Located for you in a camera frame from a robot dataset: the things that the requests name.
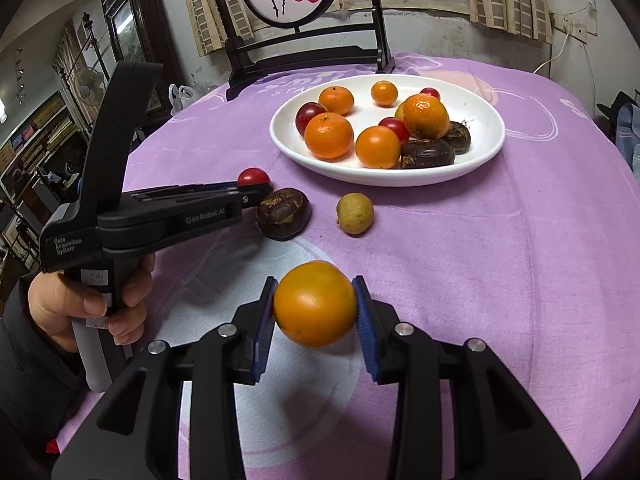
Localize bright red cherry tomato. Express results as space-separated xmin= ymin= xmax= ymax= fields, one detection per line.
xmin=236 ymin=167 xmax=271 ymax=186

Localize dark red cherry tomato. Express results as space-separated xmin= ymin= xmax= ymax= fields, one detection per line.
xmin=294 ymin=102 xmax=328 ymax=136

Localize large mandarin orange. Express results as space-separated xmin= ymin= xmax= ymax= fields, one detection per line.
xmin=304 ymin=113 xmax=354 ymax=160

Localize smooth orange tomato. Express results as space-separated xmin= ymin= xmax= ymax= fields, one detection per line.
xmin=273 ymin=260 xmax=358 ymax=348

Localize orange round tomato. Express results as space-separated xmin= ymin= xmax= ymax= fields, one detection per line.
xmin=355 ymin=126 xmax=401 ymax=169

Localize rough skinned mandarin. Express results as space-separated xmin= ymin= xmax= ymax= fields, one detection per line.
xmin=400 ymin=93 xmax=450 ymax=140

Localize person's left hand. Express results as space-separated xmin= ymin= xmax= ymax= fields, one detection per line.
xmin=28 ymin=254 xmax=155 ymax=352

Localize white plastic bag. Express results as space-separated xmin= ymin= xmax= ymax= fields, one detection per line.
xmin=168 ymin=84 xmax=201 ymax=116

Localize yellow green longan fruit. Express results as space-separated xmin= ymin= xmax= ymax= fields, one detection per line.
xmin=336 ymin=193 xmax=374 ymax=236

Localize small mandarin orange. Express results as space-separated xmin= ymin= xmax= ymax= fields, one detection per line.
xmin=318 ymin=86 xmax=355 ymax=116

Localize standing electric fan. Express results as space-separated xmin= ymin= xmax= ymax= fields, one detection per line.
xmin=70 ymin=66 xmax=105 ymax=127

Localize white round plate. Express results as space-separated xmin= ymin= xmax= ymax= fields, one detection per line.
xmin=270 ymin=75 xmax=506 ymax=188

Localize purple printed tablecloth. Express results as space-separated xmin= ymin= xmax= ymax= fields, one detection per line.
xmin=125 ymin=53 xmax=639 ymax=479

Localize small orange tomato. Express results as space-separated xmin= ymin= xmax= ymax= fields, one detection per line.
xmin=370 ymin=80 xmax=398 ymax=107

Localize yellow green tomato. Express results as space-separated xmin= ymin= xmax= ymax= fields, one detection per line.
xmin=394 ymin=102 xmax=405 ymax=120

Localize dark framed mirror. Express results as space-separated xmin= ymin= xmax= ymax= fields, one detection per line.
xmin=101 ymin=0 xmax=180 ymax=122

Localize small red cherry tomato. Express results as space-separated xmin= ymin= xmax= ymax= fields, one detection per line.
xmin=420 ymin=87 xmax=440 ymax=100

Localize dark brown water chestnut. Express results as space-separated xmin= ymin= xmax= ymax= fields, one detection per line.
xmin=442 ymin=120 xmax=471 ymax=155

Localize blue cloth pile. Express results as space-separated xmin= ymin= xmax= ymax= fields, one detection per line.
xmin=615 ymin=103 xmax=640 ymax=182

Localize white power cable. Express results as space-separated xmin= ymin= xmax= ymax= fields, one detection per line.
xmin=531 ymin=29 xmax=572 ymax=76

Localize white wall socket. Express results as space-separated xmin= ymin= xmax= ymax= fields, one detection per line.
xmin=551 ymin=13 xmax=587 ymax=44

